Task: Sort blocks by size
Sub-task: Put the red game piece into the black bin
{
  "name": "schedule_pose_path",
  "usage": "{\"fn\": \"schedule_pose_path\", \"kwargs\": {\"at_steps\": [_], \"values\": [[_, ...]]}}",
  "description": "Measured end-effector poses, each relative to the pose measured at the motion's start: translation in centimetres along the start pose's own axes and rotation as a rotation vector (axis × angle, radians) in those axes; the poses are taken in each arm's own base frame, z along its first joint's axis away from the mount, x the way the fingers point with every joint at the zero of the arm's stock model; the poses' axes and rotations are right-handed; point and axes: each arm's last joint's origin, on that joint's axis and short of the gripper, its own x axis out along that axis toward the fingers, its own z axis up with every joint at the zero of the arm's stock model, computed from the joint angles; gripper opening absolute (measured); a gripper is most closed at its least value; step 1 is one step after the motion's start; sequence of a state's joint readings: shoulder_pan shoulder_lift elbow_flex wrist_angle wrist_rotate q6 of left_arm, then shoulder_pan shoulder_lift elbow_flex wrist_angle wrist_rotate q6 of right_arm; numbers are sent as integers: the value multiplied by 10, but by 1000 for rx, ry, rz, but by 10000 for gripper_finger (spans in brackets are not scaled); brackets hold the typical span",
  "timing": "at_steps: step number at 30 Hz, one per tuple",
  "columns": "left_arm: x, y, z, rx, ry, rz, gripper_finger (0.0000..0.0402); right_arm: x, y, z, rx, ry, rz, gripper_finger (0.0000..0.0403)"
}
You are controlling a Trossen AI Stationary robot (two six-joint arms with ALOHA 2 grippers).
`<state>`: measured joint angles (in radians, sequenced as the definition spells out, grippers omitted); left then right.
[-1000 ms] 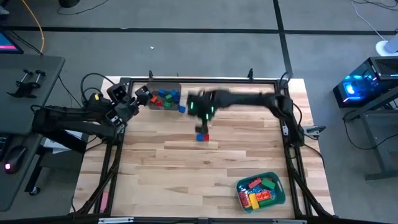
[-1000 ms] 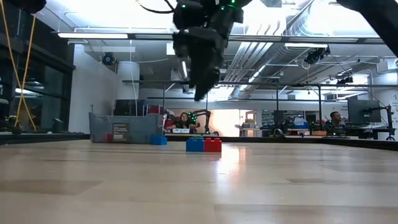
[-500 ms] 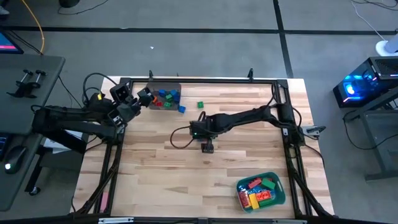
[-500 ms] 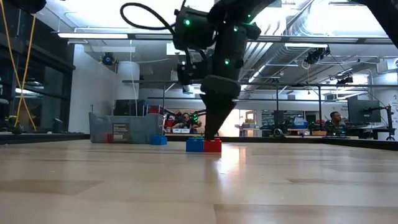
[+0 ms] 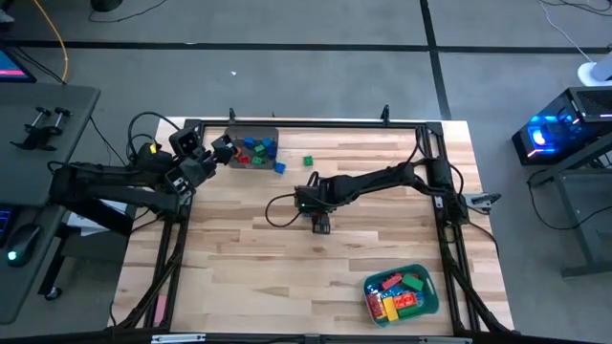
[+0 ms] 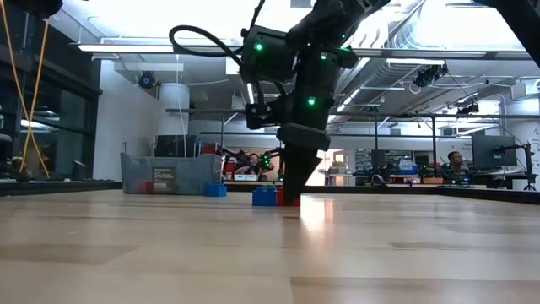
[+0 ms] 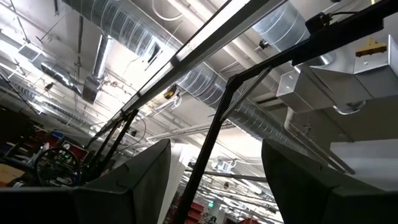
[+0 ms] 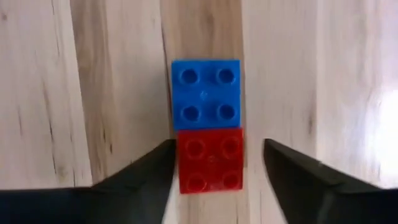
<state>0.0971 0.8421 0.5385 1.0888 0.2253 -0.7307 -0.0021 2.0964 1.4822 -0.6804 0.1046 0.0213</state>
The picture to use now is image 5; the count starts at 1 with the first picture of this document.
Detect computer monitor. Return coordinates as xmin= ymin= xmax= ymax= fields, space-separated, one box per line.
xmin=0 ymin=46 xmax=37 ymax=85

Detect orange-red brick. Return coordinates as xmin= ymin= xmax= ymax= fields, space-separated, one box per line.
xmin=392 ymin=291 xmax=418 ymax=310

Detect black round base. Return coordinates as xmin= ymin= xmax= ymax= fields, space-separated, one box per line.
xmin=89 ymin=0 xmax=123 ymax=13

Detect black computer mouse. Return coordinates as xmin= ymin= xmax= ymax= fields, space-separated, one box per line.
xmin=5 ymin=223 xmax=42 ymax=269

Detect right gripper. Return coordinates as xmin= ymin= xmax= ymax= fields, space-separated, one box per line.
xmin=293 ymin=183 xmax=339 ymax=235

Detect teal plastic bin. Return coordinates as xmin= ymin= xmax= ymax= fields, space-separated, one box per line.
xmin=361 ymin=263 xmax=441 ymax=329

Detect black computer case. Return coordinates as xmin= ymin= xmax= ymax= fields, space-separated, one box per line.
xmin=511 ymin=85 xmax=612 ymax=167

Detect black floor cable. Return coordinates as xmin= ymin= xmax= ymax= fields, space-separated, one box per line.
xmin=87 ymin=0 xmax=168 ymax=24

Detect grey desk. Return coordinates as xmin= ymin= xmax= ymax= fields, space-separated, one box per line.
xmin=0 ymin=83 xmax=102 ymax=327

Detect silver metal plate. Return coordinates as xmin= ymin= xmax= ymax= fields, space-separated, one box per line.
xmin=150 ymin=333 xmax=207 ymax=344
xmin=418 ymin=336 xmax=472 ymax=344

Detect pink sticky note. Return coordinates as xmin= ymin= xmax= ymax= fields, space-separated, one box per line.
xmin=152 ymin=293 xmax=168 ymax=327

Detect grey translucent bin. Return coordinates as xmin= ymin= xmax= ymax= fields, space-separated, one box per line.
xmin=223 ymin=125 xmax=280 ymax=171

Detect white cable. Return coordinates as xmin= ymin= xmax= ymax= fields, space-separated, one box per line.
xmin=538 ymin=0 xmax=594 ymax=63

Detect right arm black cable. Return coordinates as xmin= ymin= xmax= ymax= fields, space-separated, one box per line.
xmin=265 ymin=192 xmax=307 ymax=229

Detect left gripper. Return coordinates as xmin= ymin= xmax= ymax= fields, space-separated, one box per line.
xmin=164 ymin=134 xmax=239 ymax=193

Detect white paper sheet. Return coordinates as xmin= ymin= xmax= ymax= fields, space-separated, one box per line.
xmin=66 ymin=200 xmax=136 ymax=236

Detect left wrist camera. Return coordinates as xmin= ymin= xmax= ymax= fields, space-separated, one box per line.
xmin=168 ymin=127 xmax=202 ymax=158

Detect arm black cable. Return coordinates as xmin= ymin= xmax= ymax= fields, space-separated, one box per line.
xmin=125 ymin=111 xmax=183 ymax=161
xmin=265 ymin=192 xmax=307 ymax=229

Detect white tower fan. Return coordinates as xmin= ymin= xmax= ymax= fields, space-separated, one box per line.
xmin=576 ymin=45 xmax=612 ymax=88

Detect grey equipment stand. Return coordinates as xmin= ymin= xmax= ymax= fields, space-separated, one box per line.
xmin=528 ymin=138 xmax=612 ymax=279

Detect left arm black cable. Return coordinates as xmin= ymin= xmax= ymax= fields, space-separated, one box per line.
xmin=125 ymin=111 xmax=183 ymax=161

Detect yellow cable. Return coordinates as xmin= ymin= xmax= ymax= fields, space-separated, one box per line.
xmin=31 ymin=0 xmax=70 ymax=86

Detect black screw clamp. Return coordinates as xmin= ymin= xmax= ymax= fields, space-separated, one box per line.
xmin=9 ymin=106 xmax=73 ymax=153

